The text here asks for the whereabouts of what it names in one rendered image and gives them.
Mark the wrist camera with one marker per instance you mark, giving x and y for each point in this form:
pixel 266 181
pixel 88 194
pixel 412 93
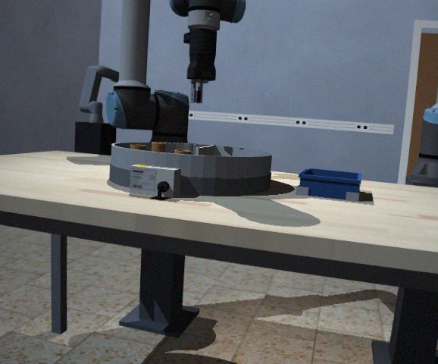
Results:
pixel 186 38

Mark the brown door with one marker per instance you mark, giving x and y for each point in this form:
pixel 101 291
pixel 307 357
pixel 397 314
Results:
pixel 429 95

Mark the blue crate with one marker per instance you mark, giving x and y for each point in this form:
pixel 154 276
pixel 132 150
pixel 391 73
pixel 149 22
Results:
pixel 329 184

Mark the black box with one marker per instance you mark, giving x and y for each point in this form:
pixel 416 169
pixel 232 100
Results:
pixel 90 138

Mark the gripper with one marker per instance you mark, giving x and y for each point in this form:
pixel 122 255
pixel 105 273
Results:
pixel 202 57

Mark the grey corner guide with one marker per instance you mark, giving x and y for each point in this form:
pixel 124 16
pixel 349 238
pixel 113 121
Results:
pixel 303 190
pixel 352 196

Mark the wooden table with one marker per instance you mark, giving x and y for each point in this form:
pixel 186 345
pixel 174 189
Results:
pixel 90 197

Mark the white control box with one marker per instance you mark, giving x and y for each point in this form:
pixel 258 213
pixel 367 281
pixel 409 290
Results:
pixel 143 180

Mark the white door frame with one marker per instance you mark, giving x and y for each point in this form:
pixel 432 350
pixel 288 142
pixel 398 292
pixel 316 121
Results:
pixel 431 26

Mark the grey jointed stand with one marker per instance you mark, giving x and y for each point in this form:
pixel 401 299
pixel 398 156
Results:
pixel 90 87

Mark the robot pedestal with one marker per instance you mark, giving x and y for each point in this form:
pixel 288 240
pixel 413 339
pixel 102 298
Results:
pixel 162 280
pixel 416 326

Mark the grey turntable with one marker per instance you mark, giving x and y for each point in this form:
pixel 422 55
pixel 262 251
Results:
pixel 226 174

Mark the white wall rail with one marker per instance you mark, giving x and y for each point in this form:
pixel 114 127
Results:
pixel 279 121

